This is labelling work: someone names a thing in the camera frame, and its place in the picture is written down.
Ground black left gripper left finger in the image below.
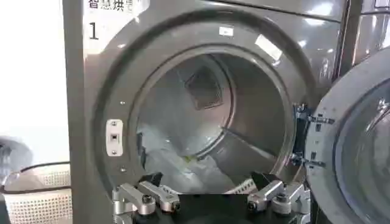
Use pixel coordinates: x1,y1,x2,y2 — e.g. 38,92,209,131
111,172,181,224

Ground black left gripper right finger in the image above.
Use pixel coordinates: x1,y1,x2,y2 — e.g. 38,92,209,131
246,171,311,224

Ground white clothes in drum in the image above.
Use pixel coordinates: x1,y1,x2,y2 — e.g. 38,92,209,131
136,123,257,195

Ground round glass dryer door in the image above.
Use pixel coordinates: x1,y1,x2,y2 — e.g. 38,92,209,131
289,46,390,224

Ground white perforated laundry basket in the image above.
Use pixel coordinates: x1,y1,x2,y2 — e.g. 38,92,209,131
0,161,73,224

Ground grey dryer numbered one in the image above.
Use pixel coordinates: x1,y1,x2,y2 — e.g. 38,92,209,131
62,0,348,224

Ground grey cloth in basket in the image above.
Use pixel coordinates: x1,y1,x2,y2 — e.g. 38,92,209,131
0,136,34,180

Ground grey neighbouring dryer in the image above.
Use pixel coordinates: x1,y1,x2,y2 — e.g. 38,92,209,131
341,0,390,77

